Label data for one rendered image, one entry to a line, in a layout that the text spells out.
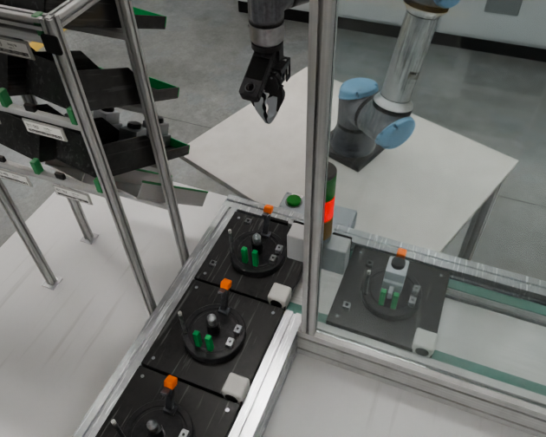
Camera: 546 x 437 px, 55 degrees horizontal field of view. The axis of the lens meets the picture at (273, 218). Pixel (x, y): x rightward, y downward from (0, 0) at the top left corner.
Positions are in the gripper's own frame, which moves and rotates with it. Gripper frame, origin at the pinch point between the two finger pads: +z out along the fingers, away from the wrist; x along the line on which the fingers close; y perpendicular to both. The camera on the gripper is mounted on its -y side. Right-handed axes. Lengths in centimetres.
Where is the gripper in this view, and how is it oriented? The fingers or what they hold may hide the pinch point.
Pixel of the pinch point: (266, 120)
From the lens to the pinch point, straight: 129.3
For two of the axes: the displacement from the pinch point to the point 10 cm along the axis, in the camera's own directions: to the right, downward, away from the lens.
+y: 3.8, -6.9, 6.2
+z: 0.3, 6.8, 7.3
